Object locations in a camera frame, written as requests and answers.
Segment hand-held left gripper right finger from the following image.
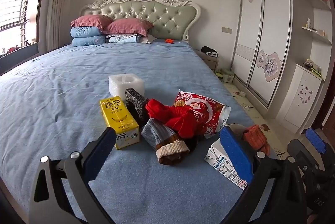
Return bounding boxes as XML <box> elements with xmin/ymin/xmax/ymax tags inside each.
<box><xmin>219</xmin><ymin>126</ymin><xmax>307</xmax><ymax>224</ymax></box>

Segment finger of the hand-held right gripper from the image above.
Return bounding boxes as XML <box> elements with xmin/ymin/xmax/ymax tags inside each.
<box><xmin>286</xmin><ymin>128</ymin><xmax>329</xmax><ymax>180</ymax></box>

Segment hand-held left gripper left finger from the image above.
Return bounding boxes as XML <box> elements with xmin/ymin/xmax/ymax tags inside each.
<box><xmin>28</xmin><ymin>127</ymin><xmax>117</xmax><ymax>224</ymax></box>

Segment white milk carton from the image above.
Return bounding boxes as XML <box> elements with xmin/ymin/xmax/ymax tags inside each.
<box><xmin>204</xmin><ymin>123</ymin><xmax>255</xmax><ymax>190</ymax></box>

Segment orange sock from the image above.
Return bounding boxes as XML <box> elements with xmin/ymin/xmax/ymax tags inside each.
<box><xmin>243</xmin><ymin>125</ymin><xmax>271</xmax><ymax>156</ymax></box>

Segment yellow milk carton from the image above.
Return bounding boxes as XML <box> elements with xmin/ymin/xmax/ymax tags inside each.
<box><xmin>99</xmin><ymin>96</ymin><xmax>141</xmax><ymax>150</ymax></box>

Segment red snack bag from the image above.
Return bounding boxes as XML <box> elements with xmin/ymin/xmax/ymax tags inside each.
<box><xmin>174</xmin><ymin>88</ymin><xmax>232</xmax><ymax>139</ymax></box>

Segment black sponge block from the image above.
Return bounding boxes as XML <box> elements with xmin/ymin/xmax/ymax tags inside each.
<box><xmin>125</xmin><ymin>88</ymin><xmax>149</xmax><ymax>126</ymax></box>

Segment grey and brown sock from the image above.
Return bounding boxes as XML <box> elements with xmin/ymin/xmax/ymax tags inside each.
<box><xmin>141</xmin><ymin>118</ymin><xmax>190</xmax><ymax>165</ymax></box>

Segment red knitted sock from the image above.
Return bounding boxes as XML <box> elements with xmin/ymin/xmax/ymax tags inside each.
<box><xmin>145</xmin><ymin>99</ymin><xmax>207</xmax><ymax>139</ymax></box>

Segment white foam block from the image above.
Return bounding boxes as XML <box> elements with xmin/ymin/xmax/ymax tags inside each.
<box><xmin>108</xmin><ymin>73</ymin><xmax>145</xmax><ymax>97</ymax></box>

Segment grey corner shelf cabinet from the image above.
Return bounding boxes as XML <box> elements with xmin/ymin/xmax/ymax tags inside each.
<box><xmin>275</xmin><ymin>0</ymin><xmax>335</xmax><ymax>136</ymax></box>

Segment cream printed play mat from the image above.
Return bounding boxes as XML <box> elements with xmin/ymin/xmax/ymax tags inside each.
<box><xmin>222</xmin><ymin>80</ymin><xmax>301</xmax><ymax>162</ymax></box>

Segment bed with blue sheet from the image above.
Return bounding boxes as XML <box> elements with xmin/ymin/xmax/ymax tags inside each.
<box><xmin>0</xmin><ymin>41</ymin><xmax>278</xmax><ymax>224</ymax></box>

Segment pile of small toys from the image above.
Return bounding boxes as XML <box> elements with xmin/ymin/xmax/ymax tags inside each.
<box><xmin>303</xmin><ymin>59</ymin><xmax>323</xmax><ymax>79</ymax></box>

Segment green storage box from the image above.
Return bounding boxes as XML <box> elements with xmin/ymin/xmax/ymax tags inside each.
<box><xmin>216</xmin><ymin>68</ymin><xmax>234</xmax><ymax>82</ymax></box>

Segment grey nightstand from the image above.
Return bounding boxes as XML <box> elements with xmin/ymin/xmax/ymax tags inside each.
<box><xmin>196</xmin><ymin>49</ymin><xmax>220</xmax><ymax>73</ymax></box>

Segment dark clothes pile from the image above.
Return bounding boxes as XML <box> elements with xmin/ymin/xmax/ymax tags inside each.
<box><xmin>201</xmin><ymin>46</ymin><xmax>218</xmax><ymax>56</ymax></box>

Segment folded patterned blue quilt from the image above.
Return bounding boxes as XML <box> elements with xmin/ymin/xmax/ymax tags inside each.
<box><xmin>106</xmin><ymin>34</ymin><xmax>148</xmax><ymax>44</ymax></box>

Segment white sliding door wardrobe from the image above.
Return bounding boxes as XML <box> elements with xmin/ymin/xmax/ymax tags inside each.
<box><xmin>230</xmin><ymin>0</ymin><xmax>295</xmax><ymax>109</ymax></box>

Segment pink pillow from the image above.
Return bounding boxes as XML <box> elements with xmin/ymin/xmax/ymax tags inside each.
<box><xmin>103</xmin><ymin>18</ymin><xmax>154</xmax><ymax>37</ymax></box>
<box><xmin>71</xmin><ymin>14</ymin><xmax>114</xmax><ymax>31</ymax></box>

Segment row of windowsill ornaments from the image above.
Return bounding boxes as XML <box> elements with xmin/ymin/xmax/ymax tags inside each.
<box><xmin>0</xmin><ymin>41</ymin><xmax>37</xmax><ymax>57</ymax></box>

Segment green tufted ornate headboard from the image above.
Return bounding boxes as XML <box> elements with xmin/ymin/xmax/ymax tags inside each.
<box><xmin>80</xmin><ymin>0</ymin><xmax>202</xmax><ymax>41</ymax></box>

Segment beige striped curtain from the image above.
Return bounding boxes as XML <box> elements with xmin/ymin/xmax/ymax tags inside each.
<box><xmin>47</xmin><ymin>0</ymin><xmax>76</xmax><ymax>50</ymax></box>

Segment window with wooden frame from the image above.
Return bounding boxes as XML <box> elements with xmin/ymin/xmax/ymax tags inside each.
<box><xmin>0</xmin><ymin>0</ymin><xmax>53</xmax><ymax>57</ymax></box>

